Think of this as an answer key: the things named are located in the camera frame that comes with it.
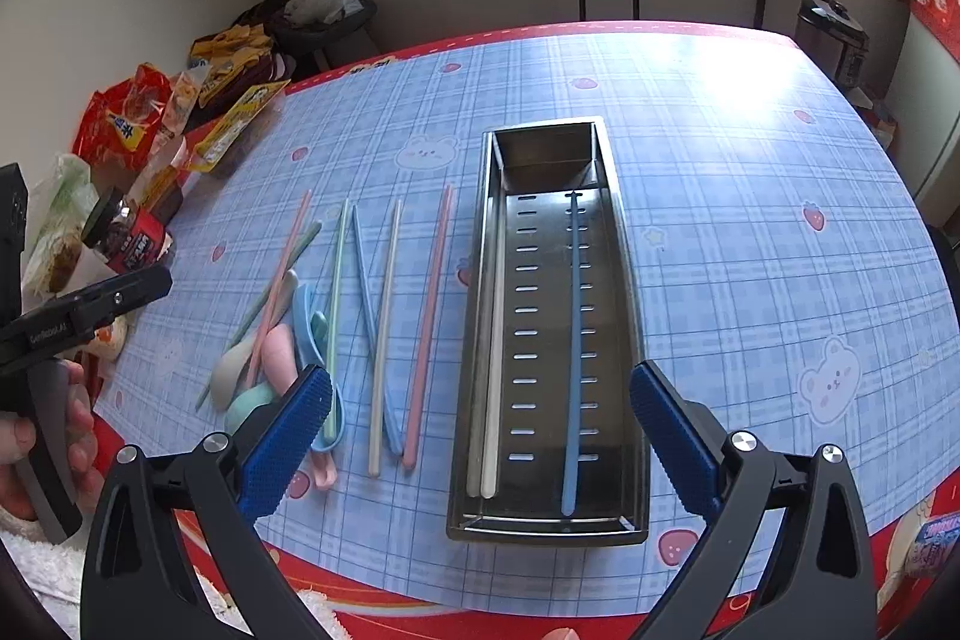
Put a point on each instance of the light green chopstick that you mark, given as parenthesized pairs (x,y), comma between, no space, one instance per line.
(339,265)

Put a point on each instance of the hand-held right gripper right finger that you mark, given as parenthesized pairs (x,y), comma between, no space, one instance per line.
(673,441)

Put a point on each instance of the pink chopstick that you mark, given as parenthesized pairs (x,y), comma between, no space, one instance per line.
(431,310)
(294,239)

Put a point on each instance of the clear snack packet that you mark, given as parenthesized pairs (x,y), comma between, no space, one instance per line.
(180,100)

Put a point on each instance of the white plastic bag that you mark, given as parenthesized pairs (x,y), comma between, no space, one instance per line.
(319,3)

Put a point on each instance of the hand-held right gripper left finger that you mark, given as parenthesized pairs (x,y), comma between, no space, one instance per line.
(294,437)

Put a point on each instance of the pink spoon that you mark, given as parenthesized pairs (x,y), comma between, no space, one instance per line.
(277,355)

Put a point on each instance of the white printed packet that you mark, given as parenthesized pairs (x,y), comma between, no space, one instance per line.
(930,542)

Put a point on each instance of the white chopstick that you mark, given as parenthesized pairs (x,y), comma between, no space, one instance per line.
(395,235)
(491,445)

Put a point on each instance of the blue chopstick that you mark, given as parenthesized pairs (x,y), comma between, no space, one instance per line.
(574,347)

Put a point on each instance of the pressure cooker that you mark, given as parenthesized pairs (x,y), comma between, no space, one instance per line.
(832,40)

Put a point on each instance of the blue spoon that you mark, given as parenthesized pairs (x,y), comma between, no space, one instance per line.
(304,310)

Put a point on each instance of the mint green spoon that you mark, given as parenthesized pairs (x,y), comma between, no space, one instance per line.
(247,407)

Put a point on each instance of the dark jar with red label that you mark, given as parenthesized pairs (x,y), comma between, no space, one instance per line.
(135,242)

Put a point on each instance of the person's left hand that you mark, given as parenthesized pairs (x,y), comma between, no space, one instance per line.
(81,419)

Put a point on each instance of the dark green chopstick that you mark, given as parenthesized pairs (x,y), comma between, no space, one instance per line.
(307,241)

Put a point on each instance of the brown snack packet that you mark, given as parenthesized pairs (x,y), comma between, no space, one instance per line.
(161,183)

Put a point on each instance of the cardboard box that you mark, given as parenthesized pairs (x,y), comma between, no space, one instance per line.
(874,115)

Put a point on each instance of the red snack packet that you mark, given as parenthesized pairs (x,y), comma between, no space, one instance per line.
(120,123)

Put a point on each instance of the dark grey chopstick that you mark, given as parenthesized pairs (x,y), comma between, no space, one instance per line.
(358,242)

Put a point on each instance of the blue plaid tablecloth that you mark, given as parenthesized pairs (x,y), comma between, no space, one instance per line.
(750,235)

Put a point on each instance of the black stool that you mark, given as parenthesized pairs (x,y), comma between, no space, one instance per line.
(330,39)

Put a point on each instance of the metal utensil tray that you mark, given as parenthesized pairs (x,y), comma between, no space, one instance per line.
(547,325)

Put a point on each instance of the green plastic bag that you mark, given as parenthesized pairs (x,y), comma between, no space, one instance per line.
(64,212)

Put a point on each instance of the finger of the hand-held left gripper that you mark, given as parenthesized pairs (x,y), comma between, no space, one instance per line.
(127,291)

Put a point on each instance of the yellow snack packet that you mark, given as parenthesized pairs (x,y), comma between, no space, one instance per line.
(240,123)
(225,48)

